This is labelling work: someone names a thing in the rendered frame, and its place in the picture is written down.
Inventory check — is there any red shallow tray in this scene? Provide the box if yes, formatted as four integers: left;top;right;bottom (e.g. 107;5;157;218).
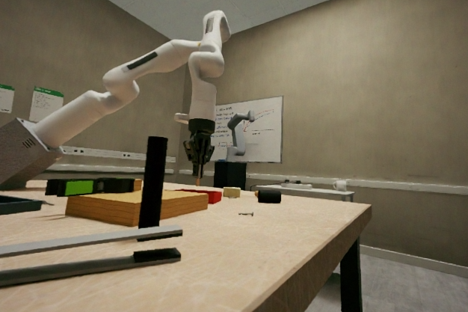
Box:
176;189;222;204

